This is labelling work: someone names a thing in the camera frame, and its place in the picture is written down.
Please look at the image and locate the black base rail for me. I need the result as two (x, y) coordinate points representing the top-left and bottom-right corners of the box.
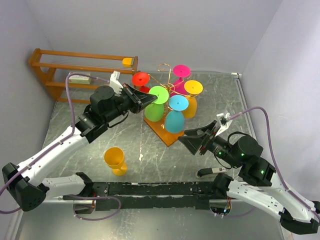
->
(79, 180), (229, 210)

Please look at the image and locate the pink wine glass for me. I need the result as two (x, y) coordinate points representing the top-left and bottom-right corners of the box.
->
(170, 64), (191, 97)

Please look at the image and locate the wooden shelf rack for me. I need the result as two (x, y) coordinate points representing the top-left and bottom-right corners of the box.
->
(28, 48), (139, 102)

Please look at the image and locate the orange wine glass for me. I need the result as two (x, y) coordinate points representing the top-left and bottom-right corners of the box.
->
(104, 147), (128, 176)
(182, 79), (204, 119)

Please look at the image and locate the green wine glass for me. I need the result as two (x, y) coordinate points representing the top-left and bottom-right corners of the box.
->
(144, 86), (169, 122)

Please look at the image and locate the white box on shelf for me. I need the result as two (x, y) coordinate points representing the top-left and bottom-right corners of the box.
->
(68, 71), (91, 85)

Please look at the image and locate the gold wire glass rack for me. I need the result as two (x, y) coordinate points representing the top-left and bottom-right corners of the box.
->
(143, 63), (188, 147)

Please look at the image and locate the blue wine glass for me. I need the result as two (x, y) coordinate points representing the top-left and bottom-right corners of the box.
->
(164, 95), (189, 134)

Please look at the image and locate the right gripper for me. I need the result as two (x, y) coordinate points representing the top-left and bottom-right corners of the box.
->
(177, 120), (241, 168)

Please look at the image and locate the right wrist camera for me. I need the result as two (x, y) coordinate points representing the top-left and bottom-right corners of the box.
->
(216, 109), (232, 136)

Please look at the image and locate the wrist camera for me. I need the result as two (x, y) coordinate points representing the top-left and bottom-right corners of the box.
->
(109, 71), (124, 95)
(216, 109), (232, 136)

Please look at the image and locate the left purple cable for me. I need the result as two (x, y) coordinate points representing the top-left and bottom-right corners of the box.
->
(0, 72), (112, 215)

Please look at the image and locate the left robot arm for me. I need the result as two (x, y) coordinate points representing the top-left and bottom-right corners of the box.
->
(0, 83), (158, 212)

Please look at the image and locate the red wine glass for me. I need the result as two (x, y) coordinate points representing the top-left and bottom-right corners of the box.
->
(132, 71), (150, 93)

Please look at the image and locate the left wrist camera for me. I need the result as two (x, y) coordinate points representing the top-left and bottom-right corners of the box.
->
(109, 71), (124, 95)

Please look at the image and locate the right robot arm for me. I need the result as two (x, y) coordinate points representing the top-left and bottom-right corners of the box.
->
(178, 121), (320, 235)

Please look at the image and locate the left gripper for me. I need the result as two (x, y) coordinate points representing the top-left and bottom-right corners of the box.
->
(103, 82), (157, 123)

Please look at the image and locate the yellow block on shelf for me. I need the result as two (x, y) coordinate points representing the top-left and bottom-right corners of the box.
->
(122, 57), (135, 68)

